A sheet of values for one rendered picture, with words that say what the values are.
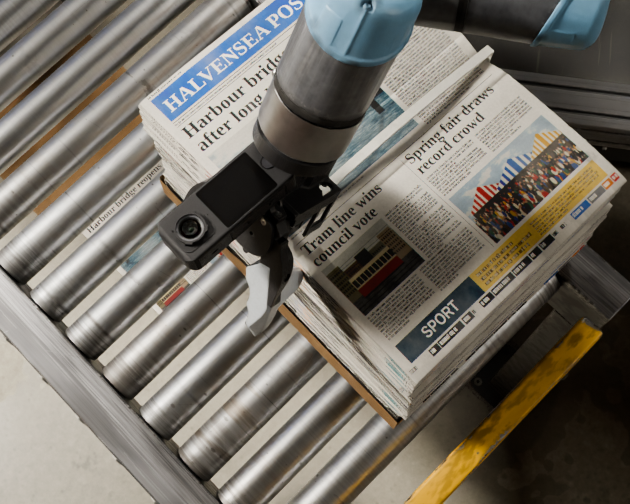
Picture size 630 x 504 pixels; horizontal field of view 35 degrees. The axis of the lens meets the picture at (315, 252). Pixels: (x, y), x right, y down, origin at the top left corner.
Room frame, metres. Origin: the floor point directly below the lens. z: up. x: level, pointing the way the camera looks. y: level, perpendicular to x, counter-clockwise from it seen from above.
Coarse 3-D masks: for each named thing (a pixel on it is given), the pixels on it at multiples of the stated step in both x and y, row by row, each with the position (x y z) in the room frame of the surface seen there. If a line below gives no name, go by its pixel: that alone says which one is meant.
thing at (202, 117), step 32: (288, 0) 0.50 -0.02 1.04; (256, 32) 0.47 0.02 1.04; (288, 32) 0.46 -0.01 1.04; (416, 32) 0.44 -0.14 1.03; (448, 32) 0.44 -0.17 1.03; (192, 64) 0.44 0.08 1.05; (224, 64) 0.44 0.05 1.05; (256, 64) 0.43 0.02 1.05; (416, 64) 0.41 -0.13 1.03; (160, 96) 0.42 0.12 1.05; (192, 96) 0.41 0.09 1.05; (224, 96) 0.40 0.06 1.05; (256, 96) 0.40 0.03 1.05; (384, 96) 0.38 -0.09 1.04; (160, 128) 0.39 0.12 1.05; (192, 128) 0.38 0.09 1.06; (224, 128) 0.37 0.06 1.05; (192, 160) 0.35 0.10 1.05; (224, 160) 0.34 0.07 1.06; (256, 256) 0.28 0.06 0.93
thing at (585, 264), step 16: (256, 0) 0.64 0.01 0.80; (576, 256) 0.24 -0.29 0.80; (592, 256) 0.24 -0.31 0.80; (560, 272) 0.23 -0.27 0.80; (576, 272) 0.23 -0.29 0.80; (592, 272) 0.22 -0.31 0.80; (608, 272) 0.22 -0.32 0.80; (560, 288) 0.22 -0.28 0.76; (576, 288) 0.21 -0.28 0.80; (592, 288) 0.20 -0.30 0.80; (608, 288) 0.20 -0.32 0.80; (624, 288) 0.20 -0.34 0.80; (560, 304) 0.21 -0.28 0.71; (576, 304) 0.20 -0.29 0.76; (592, 304) 0.19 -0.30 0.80; (608, 304) 0.18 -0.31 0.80; (624, 304) 0.18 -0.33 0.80; (576, 320) 0.19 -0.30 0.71; (592, 320) 0.18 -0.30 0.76; (608, 320) 0.17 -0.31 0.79
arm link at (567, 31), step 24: (480, 0) 0.35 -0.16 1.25; (504, 0) 0.35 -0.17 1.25; (528, 0) 0.34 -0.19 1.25; (552, 0) 0.34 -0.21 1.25; (576, 0) 0.33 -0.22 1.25; (600, 0) 0.33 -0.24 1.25; (456, 24) 0.35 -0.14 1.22; (480, 24) 0.34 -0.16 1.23; (504, 24) 0.34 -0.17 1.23; (528, 24) 0.33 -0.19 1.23; (552, 24) 0.32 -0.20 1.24; (576, 24) 0.32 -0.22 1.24; (600, 24) 0.32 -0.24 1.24; (576, 48) 0.31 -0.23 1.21
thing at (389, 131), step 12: (468, 60) 0.40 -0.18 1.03; (480, 60) 0.40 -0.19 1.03; (456, 72) 0.39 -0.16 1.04; (468, 72) 0.39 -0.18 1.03; (444, 84) 0.38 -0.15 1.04; (432, 96) 0.37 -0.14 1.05; (420, 108) 0.36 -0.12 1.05; (396, 120) 0.35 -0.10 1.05; (408, 120) 0.35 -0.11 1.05; (384, 132) 0.34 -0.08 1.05; (372, 144) 0.33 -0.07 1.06; (360, 156) 0.32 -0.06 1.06; (348, 168) 0.31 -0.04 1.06; (336, 180) 0.30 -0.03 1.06; (324, 192) 0.29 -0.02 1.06
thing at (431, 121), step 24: (456, 48) 0.42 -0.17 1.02; (432, 72) 0.40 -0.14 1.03; (480, 72) 0.39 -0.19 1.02; (504, 72) 0.39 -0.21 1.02; (408, 96) 0.38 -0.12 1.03; (456, 96) 0.37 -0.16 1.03; (480, 96) 0.37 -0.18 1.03; (384, 120) 0.36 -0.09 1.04; (432, 120) 0.35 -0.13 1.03; (360, 144) 0.34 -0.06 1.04; (384, 144) 0.33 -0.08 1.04; (408, 144) 0.33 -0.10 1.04; (336, 168) 0.31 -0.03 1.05; (360, 168) 0.31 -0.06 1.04; (384, 168) 0.31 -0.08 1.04; (360, 192) 0.29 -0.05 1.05; (336, 216) 0.27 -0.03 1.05; (288, 240) 0.25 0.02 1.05; (312, 240) 0.25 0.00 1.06
